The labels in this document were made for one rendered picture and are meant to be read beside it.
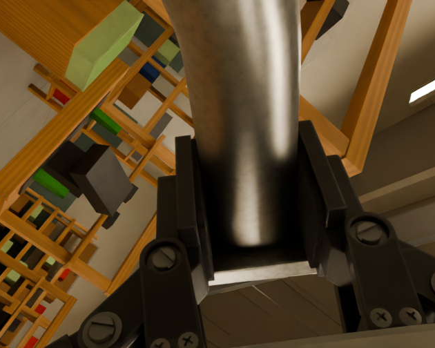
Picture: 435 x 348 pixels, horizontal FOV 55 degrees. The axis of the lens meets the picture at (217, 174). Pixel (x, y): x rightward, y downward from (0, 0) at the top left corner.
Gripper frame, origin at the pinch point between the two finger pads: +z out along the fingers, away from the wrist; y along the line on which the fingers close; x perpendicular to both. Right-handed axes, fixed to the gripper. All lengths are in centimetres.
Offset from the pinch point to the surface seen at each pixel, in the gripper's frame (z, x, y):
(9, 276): 498, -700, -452
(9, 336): 297, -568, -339
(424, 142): 435, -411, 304
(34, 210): 637, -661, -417
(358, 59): 569, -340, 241
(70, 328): 457, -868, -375
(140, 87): 460, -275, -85
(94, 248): 632, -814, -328
